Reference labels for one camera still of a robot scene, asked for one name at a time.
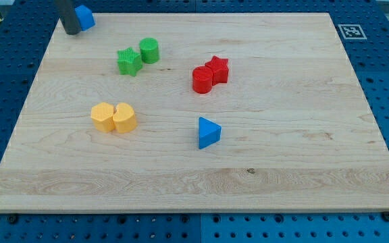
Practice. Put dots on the green cylinder block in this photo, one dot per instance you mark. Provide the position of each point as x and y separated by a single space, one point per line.
149 50

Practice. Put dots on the green star block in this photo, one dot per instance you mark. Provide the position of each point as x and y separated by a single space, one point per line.
129 61

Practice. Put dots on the blue triangle block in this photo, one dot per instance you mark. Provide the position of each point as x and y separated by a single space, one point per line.
209 132

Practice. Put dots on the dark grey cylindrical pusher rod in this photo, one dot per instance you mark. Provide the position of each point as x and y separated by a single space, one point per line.
68 16

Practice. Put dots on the red star block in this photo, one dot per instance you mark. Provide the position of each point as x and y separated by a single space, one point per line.
220 69

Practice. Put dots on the light wooden board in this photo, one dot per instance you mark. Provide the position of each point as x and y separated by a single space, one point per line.
298 135

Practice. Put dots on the yellow hexagon block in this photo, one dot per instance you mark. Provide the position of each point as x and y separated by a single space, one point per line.
102 117

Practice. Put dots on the red cylinder block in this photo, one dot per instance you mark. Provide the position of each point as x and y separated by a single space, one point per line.
202 78

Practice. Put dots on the white fiducial marker tag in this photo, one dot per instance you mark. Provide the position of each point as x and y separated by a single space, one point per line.
352 32

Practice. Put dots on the blue cube block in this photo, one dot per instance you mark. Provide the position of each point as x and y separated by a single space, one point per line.
85 17

